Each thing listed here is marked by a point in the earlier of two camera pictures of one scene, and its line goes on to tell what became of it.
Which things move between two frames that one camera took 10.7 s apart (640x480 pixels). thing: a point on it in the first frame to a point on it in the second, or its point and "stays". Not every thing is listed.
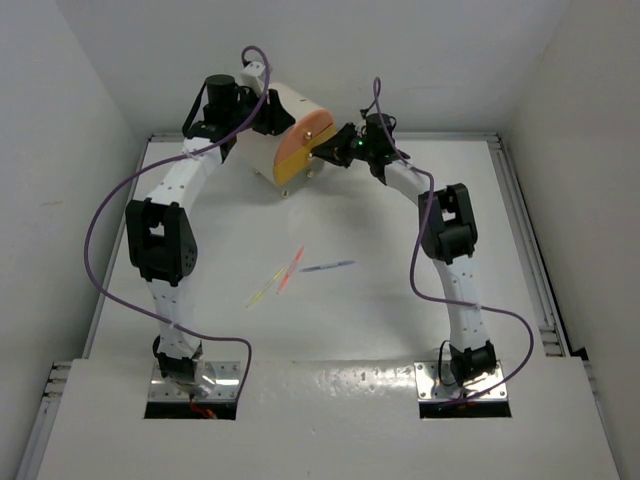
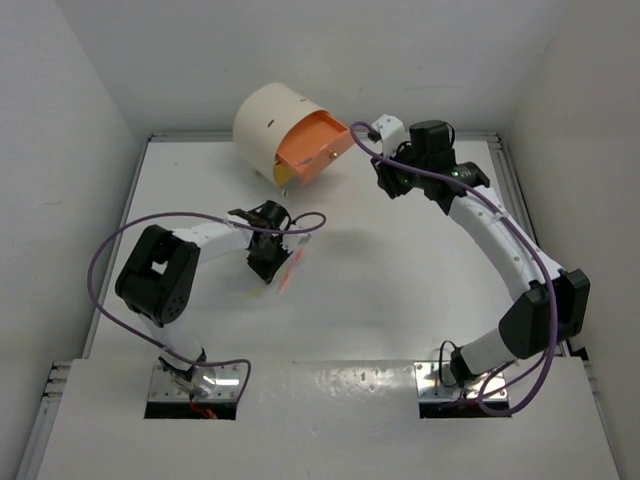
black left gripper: [273, 119] to [267, 271]
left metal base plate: [223, 379] stays
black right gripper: [337, 146] to [388, 181]
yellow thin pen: [266, 287] to [253, 292]
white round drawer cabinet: [285, 157] stays
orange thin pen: [290, 269] stays
